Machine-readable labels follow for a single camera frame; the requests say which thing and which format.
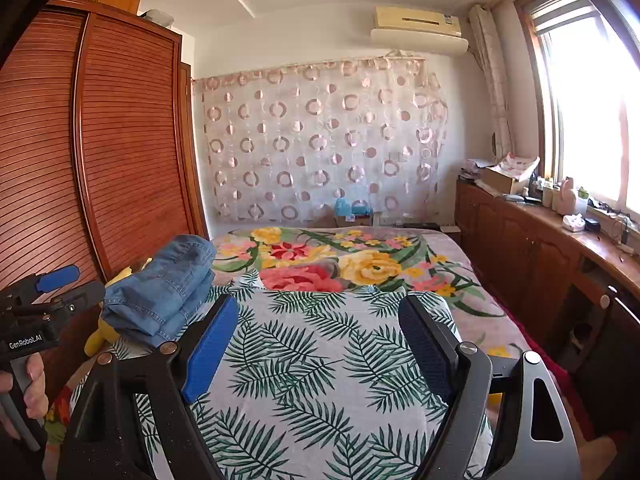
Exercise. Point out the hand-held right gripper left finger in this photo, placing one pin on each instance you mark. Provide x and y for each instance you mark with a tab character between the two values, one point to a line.
212	345

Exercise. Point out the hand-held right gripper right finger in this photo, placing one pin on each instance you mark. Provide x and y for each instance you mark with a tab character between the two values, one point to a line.
425	350

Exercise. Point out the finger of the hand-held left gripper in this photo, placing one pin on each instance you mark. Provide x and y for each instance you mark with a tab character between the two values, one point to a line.
85	295
57	277

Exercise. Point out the blue denim pants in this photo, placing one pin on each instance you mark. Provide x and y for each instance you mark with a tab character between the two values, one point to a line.
170	265
145	327

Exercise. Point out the person's left hand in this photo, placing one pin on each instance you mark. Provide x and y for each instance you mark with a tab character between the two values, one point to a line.
37	385

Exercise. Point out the yellow plush toy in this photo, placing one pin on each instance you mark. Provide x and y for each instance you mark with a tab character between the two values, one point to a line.
95	342

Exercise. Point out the floral bed blanket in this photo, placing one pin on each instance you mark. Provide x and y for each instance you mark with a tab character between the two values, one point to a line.
360	265

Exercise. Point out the wooden louvered wardrobe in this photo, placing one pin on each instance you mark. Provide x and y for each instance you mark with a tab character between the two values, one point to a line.
100	160

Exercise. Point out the wooden window cabinet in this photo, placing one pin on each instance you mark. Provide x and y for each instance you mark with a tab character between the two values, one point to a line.
505	240

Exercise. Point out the cardboard box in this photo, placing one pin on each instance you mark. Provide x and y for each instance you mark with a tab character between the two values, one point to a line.
500	180

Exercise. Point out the white tissue pack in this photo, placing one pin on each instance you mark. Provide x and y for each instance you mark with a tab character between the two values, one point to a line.
573	222

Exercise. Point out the circle patterned sheer curtain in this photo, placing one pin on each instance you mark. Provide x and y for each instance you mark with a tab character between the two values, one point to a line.
320	145

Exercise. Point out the cream window curtain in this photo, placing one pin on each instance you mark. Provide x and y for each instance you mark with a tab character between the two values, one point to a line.
492	80

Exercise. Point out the white storage box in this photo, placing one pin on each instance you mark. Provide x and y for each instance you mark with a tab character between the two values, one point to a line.
160	17

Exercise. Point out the wooden framed window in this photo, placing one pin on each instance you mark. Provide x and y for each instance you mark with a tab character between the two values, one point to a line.
585	110

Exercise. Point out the cream wall air conditioner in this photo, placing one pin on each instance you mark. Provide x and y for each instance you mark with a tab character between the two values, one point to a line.
417	30

